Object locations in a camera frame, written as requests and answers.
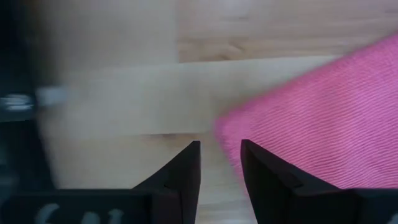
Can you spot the pink microfiber towel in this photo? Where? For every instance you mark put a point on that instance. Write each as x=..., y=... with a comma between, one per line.
x=326, y=124

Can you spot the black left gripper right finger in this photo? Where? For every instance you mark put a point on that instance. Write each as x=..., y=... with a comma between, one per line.
x=295, y=205

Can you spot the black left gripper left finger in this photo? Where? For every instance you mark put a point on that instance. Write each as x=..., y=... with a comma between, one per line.
x=161, y=205

